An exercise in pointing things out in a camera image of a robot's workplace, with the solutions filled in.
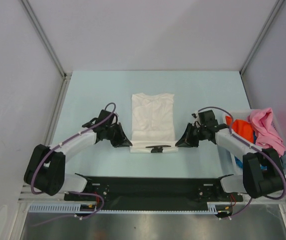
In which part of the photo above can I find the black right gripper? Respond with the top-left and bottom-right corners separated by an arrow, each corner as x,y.
176,122 -> 207,148

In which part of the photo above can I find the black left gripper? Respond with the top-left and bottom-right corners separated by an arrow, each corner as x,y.
105,122 -> 131,148

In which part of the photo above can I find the white t shirt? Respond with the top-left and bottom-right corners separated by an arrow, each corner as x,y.
130,93 -> 178,154

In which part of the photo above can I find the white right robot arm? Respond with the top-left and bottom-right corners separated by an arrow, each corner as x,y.
175,106 -> 286,200

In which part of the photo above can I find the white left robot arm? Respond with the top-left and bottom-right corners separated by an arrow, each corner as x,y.
24,109 -> 132,200

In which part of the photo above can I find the white perforated laundry basket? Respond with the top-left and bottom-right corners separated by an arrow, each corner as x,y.
221,107 -> 286,180

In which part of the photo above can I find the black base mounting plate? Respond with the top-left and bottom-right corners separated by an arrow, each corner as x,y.
62,172 -> 276,211

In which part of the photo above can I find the orange t shirt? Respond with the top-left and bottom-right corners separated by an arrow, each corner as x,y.
232,119 -> 255,143

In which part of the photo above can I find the pink t shirt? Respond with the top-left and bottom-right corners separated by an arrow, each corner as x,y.
248,107 -> 286,157

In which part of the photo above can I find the light blue t shirt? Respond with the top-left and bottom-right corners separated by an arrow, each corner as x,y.
280,151 -> 286,171

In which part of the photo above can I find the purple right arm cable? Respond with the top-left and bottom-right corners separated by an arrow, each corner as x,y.
197,106 -> 286,221

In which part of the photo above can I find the white slotted cable duct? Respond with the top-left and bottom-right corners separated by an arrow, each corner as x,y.
28,203 -> 228,215

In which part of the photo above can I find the aluminium frame rail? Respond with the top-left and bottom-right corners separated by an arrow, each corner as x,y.
18,184 -> 286,204

